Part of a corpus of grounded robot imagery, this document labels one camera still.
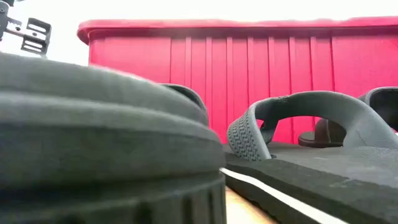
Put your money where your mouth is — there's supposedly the black flip-flop grey strap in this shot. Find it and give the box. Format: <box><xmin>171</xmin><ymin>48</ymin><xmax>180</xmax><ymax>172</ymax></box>
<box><xmin>220</xmin><ymin>90</ymin><xmax>398</xmax><ymax>224</ymax></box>

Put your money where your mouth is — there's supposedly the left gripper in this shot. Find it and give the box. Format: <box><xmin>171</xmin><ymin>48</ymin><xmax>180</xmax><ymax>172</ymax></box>
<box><xmin>0</xmin><ymin>0</ymin><xmax>52</xmax><ymax>57</ymax></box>

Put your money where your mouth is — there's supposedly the red plastic bin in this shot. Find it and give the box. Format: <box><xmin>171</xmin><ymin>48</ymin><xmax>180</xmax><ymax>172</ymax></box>
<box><xmin>76</xmin><ymin>16</ymin><xmax>398</xmax><ymax>146</ymax></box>

